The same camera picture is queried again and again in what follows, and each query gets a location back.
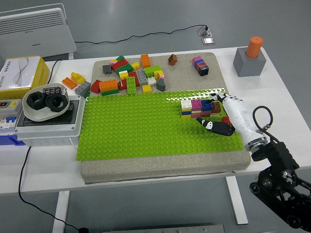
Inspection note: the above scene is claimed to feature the yellow tissue box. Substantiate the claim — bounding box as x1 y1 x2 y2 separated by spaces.
0 55 51 100

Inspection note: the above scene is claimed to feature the orange cylinder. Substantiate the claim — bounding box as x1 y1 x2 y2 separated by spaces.
245 36 264 59

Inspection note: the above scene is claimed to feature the grey electrical enclosure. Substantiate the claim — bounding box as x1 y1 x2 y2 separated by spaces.
14 95 86 147

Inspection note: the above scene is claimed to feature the long lime green toy brick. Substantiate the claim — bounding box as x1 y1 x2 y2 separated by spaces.
126 76 138 95

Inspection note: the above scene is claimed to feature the dark grey sloped toy brick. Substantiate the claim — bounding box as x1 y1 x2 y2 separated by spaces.
155 78 167 92

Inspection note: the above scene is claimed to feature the grey cube holder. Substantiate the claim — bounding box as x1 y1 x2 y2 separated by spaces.
232 47 267 78

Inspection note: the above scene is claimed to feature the grey metal plate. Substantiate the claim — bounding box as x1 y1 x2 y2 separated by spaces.
102 224 225 233

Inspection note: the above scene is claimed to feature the orange toy brick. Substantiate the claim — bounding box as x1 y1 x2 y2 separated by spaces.
62 77 78 91
99 79 119 93
140 53 152 69

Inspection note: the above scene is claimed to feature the grey-brown foam mat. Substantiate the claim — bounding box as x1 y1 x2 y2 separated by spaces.
80 52 251 184

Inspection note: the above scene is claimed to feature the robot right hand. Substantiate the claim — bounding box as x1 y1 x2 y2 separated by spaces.
196 92 264 147

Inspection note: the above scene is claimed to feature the green flat toy brick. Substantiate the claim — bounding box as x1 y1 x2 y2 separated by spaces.
100 89 121 97

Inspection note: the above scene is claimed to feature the white table leg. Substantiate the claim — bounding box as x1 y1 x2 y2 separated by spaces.
52 190 71 233
225 176 249 226

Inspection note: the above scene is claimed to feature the red sloped toy brick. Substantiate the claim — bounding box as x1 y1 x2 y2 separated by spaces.
90 79 103 94

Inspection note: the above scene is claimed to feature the white panel heater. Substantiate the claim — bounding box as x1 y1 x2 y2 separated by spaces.
0 3 77 60

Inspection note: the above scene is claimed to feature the white circuit breaker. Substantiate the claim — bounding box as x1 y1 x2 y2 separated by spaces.
0 116 19 131

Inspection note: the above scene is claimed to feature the grey push button box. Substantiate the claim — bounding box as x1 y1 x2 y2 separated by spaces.
0 99 23 119

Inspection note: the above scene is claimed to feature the open metal floor socket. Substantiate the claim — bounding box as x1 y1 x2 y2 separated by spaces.
197 25 213 37

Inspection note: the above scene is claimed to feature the white bowl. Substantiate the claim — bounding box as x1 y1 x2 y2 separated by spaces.
22 83 70 122

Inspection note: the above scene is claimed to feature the green studded baseplate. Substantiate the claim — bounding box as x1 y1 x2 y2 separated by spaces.
75 87 244 162

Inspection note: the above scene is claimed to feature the black cable with plug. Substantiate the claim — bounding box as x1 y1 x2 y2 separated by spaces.
17 145 89 233

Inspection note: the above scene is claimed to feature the black hex nut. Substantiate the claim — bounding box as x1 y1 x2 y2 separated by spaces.
44 94 67 113
26 91 47 111

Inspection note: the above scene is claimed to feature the black terminal strip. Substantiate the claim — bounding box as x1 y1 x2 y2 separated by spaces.
43 86 61 95

